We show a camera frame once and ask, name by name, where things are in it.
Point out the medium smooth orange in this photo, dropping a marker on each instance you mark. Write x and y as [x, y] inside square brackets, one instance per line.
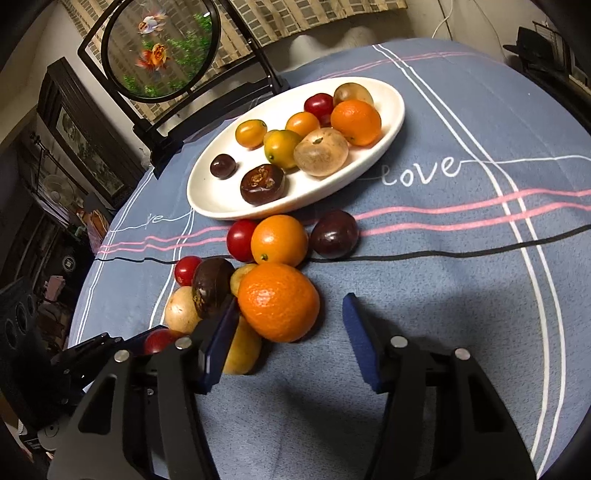
[279, 241]

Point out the black hat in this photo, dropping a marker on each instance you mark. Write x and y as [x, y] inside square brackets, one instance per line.
[531, 46]

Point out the blue-grey striped tablecloth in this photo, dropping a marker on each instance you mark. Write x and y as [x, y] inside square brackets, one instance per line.
[438, 277]

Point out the pale tan round fruit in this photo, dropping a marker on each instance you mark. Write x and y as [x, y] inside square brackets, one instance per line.
[181, 310]
[242, 350]

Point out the black box white logo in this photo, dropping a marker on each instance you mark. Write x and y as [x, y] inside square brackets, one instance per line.
[68, 263]

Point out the orange patterned bag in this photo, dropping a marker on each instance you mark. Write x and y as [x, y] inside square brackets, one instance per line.
[97, 230]

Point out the large dimpled orange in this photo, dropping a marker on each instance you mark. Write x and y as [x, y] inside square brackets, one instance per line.
[278, 302]

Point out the orange mandarin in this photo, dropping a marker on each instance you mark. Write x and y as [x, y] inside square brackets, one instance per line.
[356, 122]

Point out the round dark brown mangosteen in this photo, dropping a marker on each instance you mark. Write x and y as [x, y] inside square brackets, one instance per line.
[262, 183]

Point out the small yellow fruit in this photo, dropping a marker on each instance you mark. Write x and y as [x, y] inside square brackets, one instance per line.
[240, 278]

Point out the white oval plate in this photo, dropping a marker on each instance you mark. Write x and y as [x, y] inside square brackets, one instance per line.
[217, 194]

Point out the heart-shaped dark brown mangosteen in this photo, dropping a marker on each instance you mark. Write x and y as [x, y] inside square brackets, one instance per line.
[212, 287]

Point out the tan round fruit dark stem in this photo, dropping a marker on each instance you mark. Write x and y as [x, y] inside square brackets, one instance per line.
[353, 92]

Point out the white cushion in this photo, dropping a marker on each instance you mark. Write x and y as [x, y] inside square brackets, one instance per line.
[323, 44]

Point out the beige checked curtain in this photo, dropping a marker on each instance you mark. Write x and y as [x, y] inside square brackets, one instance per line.
[300, 18]

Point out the small orange kumquat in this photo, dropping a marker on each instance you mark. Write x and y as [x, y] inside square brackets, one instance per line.
[302, 123]
[250, 133]

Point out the small red plum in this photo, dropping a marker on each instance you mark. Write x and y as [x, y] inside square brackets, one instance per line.
[240, 240]
[318, 105]

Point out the black speaker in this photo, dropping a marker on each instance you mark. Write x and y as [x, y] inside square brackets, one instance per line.
[23, 318]

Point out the green-yellow citrus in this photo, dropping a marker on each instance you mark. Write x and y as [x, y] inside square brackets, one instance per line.
[281, 148]

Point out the large tan spotted fruit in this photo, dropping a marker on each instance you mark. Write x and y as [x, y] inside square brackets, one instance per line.
[321, 151]

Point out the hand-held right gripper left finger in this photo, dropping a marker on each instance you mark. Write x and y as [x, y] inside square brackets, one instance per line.
[221, 341]

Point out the black desk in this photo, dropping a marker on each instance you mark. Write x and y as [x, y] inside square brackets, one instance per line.
[554, 87]

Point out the dark framed painting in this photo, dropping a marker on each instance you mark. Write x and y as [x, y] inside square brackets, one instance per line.
[87, 147]

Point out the large red plum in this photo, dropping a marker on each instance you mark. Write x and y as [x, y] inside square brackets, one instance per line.
[157, 341]

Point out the round goldfish table screen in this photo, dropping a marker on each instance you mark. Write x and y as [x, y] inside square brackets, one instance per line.
[161, 46]

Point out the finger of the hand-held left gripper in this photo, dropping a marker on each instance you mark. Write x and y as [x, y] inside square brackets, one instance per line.
[87, 346]
[78, 378]

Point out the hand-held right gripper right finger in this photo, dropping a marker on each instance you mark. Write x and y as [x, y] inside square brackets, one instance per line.
[362, 341]

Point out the small red cherry tomato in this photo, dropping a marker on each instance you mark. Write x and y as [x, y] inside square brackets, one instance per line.
[186, 271]

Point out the dark purple plum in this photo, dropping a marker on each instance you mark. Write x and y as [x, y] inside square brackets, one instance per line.
[333, 234]

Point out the white electric fan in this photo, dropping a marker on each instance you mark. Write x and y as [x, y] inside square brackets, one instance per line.
[57, 189]

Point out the small dark purple fruit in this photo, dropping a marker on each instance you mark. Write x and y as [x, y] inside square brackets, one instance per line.
[223, 166]

